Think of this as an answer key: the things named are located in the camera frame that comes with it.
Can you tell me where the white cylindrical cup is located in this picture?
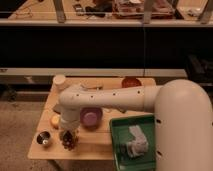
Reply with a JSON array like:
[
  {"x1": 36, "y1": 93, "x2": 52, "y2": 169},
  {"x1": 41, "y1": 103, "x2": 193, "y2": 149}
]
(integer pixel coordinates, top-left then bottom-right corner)
[{"x1": 53, "y1": 74, "x2": 68, "y2": 92}]

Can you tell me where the green plastic tray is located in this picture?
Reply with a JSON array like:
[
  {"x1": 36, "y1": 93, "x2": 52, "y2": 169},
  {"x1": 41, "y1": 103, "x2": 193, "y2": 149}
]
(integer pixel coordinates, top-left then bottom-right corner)
[{"x1": 110, "y1": 115, "x2": 156, "y2": 171}]

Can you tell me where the orange red bowl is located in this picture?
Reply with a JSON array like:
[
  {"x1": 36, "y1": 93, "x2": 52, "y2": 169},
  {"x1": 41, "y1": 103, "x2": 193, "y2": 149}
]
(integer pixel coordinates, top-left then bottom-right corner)
[{"x1": 121, "y1": 77, "x2": 142, "y2": 88}]

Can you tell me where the yellow round fruit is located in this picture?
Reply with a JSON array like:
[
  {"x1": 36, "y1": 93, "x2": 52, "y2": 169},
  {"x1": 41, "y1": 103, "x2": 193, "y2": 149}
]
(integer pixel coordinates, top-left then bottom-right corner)
[{"x1": 50, "y1": 115, "x2": 60, "y2": 129}]

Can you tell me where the purple bowl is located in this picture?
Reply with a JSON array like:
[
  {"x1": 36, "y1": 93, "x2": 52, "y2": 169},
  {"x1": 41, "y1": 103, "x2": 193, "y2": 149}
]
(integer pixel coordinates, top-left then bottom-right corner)
[{"x1": 80, "y1": 108, "x2": 103, "y2": 127}]

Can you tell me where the small metal cup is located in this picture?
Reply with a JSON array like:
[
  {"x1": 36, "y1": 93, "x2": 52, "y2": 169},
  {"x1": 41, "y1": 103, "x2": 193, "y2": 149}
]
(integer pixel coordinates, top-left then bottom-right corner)
[{"x1": 36, "y1": 131, "x2": 52, "y2": 147}]

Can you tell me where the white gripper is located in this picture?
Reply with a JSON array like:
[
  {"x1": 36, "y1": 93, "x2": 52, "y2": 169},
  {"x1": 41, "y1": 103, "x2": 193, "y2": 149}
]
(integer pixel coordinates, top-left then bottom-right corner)
[{"x1": 59, "y1": 116, "x2": 80, "y2": 140}]

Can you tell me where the dark red grape bunch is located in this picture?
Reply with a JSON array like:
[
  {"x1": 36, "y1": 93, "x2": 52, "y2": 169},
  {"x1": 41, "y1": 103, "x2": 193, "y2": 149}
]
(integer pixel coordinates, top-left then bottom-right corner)
[{"x1": 62, "y1": 131, "x2": 78, "y2": 150}]

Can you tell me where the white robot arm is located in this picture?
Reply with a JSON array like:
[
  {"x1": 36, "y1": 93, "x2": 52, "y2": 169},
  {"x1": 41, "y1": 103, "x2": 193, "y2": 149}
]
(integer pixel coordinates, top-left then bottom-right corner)
[{"x1": 59, "y1": 79, "x2": 213, "y2": 171}]

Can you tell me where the white crumpled cloth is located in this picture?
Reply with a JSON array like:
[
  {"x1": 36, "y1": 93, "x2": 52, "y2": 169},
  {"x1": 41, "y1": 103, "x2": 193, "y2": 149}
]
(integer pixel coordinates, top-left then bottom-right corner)
[{"x1": 126, "y1": 125, "x2": 149, "y2": 158}]

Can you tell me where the light wooden table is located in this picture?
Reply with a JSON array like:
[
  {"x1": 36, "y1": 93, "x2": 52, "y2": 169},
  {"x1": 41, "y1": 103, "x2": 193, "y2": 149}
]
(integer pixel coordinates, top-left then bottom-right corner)
[{"x1": 28, "y1": 86, "x2": 147, "y2": 160}]

